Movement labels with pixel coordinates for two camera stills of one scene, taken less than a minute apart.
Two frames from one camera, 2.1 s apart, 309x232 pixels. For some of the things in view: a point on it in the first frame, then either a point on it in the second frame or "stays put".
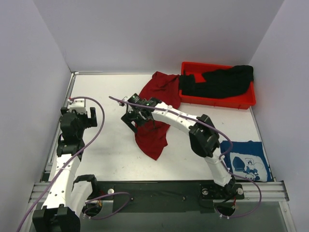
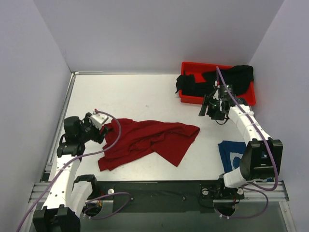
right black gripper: [132, 117] to [210, 108]
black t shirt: [218, 83] stays put
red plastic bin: [244, 100] stays put
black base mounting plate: [144, 196] stays put
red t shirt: [163, 88] to [168, 140]
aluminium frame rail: [41, 187] stays put
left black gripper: [86, 117] to [98, 135]
